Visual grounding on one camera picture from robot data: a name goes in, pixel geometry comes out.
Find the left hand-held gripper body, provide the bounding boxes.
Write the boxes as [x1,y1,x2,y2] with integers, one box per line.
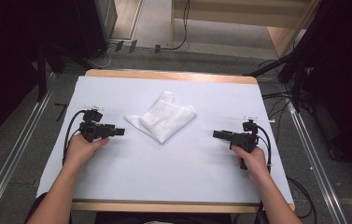
[78,105,117,144]

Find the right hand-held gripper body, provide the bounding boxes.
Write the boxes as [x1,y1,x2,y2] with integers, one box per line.
[230,115,276,153]

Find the person's left hand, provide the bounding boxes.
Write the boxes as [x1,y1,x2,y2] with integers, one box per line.
[65,133,110,170]

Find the person's right hand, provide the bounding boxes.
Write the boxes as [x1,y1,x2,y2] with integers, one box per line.
[231,145,272,185]

